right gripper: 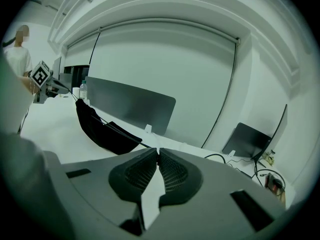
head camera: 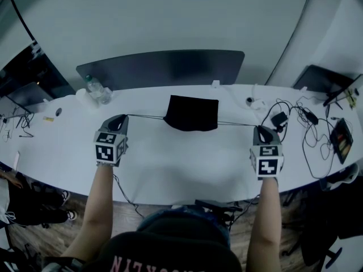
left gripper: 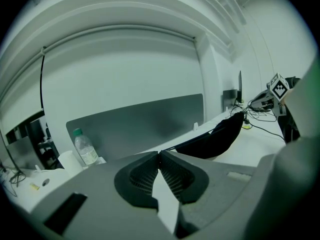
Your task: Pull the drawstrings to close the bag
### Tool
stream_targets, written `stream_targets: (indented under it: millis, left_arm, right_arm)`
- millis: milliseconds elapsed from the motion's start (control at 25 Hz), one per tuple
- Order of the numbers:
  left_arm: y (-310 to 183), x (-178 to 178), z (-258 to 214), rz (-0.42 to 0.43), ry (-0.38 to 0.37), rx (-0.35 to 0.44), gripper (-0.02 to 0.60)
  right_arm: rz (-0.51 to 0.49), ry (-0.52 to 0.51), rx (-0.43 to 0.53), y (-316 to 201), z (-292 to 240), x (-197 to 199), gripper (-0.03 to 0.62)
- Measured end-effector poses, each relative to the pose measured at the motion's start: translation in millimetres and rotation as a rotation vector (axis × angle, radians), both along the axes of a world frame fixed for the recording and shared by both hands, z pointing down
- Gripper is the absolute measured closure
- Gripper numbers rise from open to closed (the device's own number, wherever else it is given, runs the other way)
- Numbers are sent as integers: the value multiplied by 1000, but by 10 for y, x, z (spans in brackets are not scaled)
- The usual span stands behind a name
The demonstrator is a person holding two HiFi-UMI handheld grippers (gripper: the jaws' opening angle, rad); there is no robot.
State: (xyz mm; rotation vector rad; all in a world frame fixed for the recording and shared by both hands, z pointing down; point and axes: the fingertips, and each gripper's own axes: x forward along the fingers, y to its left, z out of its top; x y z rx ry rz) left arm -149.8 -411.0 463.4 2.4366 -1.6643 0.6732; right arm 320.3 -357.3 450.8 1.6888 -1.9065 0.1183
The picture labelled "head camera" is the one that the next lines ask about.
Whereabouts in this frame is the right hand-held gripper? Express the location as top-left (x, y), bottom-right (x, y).
top-left (249, 125), bottom-right (285, 181)

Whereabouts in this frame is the person's left forearm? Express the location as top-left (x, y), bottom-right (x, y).
top-left (61, 164), bottom-right (116, 259)

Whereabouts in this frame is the person's black t-shirt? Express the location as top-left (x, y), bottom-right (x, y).
top-left (42, 231), bottom-right (243, 272)

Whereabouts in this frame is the small white camera device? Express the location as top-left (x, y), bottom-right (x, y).
top-left (245, 95), bottom-right (268, 111)

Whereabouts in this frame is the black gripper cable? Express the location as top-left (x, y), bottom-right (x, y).
top-left (112, 174), bottom-right (146, 219)

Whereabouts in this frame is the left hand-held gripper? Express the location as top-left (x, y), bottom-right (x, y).
top-left (92, 113), bottom-right (130, 169)

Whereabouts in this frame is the person's right forearm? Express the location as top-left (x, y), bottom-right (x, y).
top-left (246, 177), bottom-right (283, 272)

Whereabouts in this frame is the black power adapter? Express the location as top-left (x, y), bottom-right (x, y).
top-left (299, 108), bottom-right (320, 125)
top-left (271, 111), bottom-right (289, 126)

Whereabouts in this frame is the black computer monitor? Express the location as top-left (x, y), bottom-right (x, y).
top-left (0, 42), bottom-right (77, 99)
top-left (323, 74), bottom-right (363, 110)

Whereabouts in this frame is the white paper cup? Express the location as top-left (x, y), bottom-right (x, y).
top-left (75, 88), bottom-right (99, 111)

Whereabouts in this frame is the black waist pouch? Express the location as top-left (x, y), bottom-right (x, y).
top-left (195, 199), bottom-right (244, 226)

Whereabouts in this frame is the grey flat monitor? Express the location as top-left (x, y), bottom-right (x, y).
top-left (6, 81), bottom-right (54, 115)

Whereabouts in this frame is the small yellow-green object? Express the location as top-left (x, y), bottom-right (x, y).
top-left (344, 88), bottom-right (360, 109)

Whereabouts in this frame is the black cloth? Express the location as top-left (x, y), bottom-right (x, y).
top-left (124, 95), bottom-right (259, 133)

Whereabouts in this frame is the black open tool case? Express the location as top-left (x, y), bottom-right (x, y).
top-left (329, 117), bottom-right (354, 165)

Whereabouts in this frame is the clear plastic water bottle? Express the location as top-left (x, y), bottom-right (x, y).
top-left (84, 74), bottom-right (113, 105)

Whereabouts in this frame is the dark grey desk divider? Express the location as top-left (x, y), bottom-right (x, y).
top-left (75, 49), bottom-right (246, 92)

